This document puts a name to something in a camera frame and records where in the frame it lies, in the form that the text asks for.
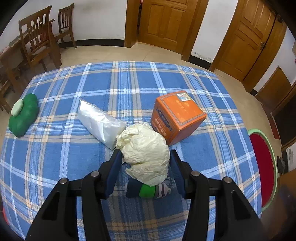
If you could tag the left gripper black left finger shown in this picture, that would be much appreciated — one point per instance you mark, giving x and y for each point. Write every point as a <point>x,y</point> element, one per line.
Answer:
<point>57,217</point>

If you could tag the cream paper ball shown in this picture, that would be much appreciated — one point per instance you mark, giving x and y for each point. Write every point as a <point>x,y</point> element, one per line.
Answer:
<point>147,153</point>

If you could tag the red basin with green rim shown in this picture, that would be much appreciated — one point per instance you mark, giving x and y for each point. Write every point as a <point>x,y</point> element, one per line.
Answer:
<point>267,166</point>

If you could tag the blue plaid tablecloth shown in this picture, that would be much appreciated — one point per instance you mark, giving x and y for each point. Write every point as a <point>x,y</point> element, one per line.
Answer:
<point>57,145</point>

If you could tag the blue green striped sock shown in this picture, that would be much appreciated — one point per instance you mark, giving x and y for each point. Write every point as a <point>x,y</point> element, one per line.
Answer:
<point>135,188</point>

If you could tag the clear plastic bag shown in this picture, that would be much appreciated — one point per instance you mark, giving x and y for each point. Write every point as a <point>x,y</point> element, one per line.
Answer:
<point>100,124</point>

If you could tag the green cloud-shaped toy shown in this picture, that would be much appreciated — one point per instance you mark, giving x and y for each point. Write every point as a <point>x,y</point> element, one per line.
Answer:
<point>23,114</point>

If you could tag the dark entrance door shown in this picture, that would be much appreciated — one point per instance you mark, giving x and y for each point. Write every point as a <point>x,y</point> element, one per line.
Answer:
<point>284,117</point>

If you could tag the orange cardboard box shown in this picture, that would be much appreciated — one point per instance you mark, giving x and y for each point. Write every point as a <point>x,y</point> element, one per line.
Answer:
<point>176,116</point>

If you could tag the wooden low cabinet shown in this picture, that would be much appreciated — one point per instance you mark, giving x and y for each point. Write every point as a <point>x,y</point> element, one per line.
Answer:
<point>274,90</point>

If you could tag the wooden chair at table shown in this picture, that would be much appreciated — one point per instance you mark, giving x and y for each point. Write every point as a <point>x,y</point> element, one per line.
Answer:
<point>38,40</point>

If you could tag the right wooden door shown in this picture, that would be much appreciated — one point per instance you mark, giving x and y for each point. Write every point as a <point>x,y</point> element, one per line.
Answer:
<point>251,43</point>

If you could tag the wooden door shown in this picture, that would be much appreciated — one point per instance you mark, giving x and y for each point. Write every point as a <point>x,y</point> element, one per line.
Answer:
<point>251,43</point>
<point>172,25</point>

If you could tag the left wooden door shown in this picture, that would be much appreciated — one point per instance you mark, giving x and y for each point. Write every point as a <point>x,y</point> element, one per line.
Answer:
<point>172,25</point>

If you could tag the wooden chair near wall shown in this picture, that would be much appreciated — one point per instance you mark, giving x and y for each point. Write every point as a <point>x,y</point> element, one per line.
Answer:
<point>65,24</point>

